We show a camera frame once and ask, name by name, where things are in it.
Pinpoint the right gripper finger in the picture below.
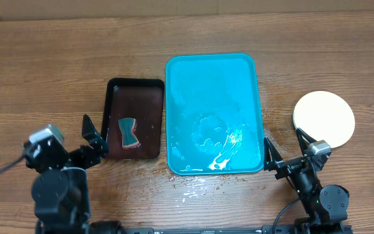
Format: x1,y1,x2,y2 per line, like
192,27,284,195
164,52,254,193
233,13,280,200
295,128,316,157
264,137,284,171

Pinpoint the green plate top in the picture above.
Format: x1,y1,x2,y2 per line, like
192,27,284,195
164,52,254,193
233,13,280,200
292,91,355,148

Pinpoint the green and orange sponge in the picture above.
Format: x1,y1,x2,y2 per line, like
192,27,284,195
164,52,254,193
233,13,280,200
118,118,140,150

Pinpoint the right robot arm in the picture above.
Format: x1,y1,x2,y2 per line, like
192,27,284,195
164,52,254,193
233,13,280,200
262,128,353,233

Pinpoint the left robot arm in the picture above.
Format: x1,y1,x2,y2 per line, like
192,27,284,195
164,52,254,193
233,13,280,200
22,114,108,233

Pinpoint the black rectangular tray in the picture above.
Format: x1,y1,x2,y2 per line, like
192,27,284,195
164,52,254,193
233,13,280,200
101,78,164,160

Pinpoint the teal plastic tray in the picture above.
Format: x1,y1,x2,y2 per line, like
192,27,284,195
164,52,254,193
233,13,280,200
166,53,264,176

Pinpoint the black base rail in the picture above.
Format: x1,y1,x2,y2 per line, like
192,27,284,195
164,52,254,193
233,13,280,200
89,220,353,234

